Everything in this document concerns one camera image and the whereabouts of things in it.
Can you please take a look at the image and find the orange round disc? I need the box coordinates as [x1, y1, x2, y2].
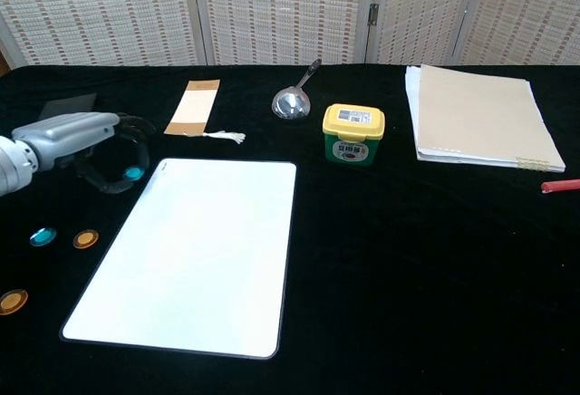
[72, 229, 101, 250]
[0, 288, 29, 316]

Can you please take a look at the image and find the kraft cover notebook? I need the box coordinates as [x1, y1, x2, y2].
[404, 63, 567, 174]

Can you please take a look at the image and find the brown white bookmark with tassel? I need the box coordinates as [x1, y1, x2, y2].
[163, 79, 247, 145]

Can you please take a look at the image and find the woven folding screen panel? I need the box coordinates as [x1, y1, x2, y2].
[452, 0, 580, 68]
[364, 0, 481, 66]
[189, 0, 377, 66]
[0, 0, 203, 70]

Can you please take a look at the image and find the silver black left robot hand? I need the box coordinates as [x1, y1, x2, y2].
[11, 111, 158, 196]

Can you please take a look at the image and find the yellow lid green jar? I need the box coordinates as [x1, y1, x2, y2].
[322, 102, 387, 168]

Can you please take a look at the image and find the metal ladle black handle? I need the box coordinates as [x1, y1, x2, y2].
[271, 58, 323, 120]

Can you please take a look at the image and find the black velvet tablecloth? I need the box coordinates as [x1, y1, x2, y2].
[0, 63, 580, 395]

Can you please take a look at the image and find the black pouch with strap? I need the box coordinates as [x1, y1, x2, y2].
[38, 92, 99, 120]

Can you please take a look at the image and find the red pen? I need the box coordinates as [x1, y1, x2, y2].
[540, 178, 580, 195]

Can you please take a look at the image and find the white rectangular board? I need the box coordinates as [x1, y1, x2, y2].
[59, 157, 298, 361]

